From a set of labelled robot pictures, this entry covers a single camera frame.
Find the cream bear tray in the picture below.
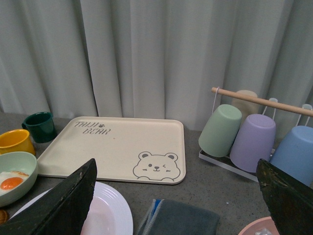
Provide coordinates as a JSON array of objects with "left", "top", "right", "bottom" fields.
[{"left": 38, "top": 117, "right": 186, "bottom": 185}]

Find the blue plastic cup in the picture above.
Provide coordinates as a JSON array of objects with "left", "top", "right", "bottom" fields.
[{"left": 270, "top": 126, "right": 313, "bottom": 186}]

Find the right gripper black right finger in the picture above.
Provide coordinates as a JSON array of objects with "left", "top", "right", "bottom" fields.
[{"left": 256, "top": 159, "right": 313, "bottom": 235}]

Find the white deep plate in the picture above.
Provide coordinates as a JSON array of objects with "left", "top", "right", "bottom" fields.
[{"left": 24, "top": 182, "right": 133, "bottom": 235}]

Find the dark green enamel mug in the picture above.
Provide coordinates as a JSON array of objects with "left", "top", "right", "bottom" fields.
[{"left": 22, "top": 112, "right": 57, "bottom": 143}]

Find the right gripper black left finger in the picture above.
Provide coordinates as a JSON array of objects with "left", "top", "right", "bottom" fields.
[{"left": 0, "top": 159, "right": 97, "bottom": 235}]

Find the fake fried egg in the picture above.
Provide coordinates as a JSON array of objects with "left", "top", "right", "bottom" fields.
[{"left": 0, "top": 171, "right": 29, "bottom": 196}]

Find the beige plastic cup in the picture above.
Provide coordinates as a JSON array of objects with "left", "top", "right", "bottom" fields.
[{"left": 231, "top": 90, "right": 259, "bottom": 124}]

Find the green plastic cup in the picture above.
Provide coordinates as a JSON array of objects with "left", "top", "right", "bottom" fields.
[{"left": 199, "top": 104, "right": 242, "bottom": 157}]

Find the white cup rack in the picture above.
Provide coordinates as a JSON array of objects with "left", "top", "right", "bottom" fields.
[{"left": 198, "top": 87, "right": 313, "bottom": 184}]

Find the light green bowl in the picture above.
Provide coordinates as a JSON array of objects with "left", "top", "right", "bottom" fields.
[{"left": 0, "top": 151, "right": 38, "bottom": 207}]

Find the yellow enamel mug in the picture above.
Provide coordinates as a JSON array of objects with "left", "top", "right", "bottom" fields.
[{"left": 0, "top": 129, "right": 36, "bottom": 155}]

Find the purple plastic cup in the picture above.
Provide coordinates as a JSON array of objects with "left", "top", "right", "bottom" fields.
[{"left": 230, "top": 114, "right": 276, "bottom": 173}]

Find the pink plate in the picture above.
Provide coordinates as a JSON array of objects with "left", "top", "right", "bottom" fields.
[{"left": 238, "top": 216, "right": 279, "bottom": 235}]

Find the grey blue cloth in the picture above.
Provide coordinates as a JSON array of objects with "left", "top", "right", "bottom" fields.
[{"left": 136, "top": 199, "right": 220, "bottom": 235}]

